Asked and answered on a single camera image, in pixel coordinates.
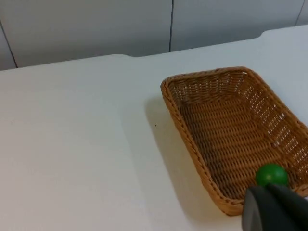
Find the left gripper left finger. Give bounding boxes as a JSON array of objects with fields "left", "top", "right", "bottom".
[{"left": 242, "top": 185, "right": 298, "bottom": 231}]

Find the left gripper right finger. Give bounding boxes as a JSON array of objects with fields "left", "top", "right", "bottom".
[{"left": 267, "top": 183, "right": 308, "bottom": 231}]

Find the green ball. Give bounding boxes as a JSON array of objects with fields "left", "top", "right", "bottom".
[{"left": 255, "top": 163, "right": 289, "bottom": 189}]

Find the pale brown wicker basket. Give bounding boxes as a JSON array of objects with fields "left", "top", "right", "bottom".
[{"left": 160, "top": 66, "right": 308, "bottom": 217}]

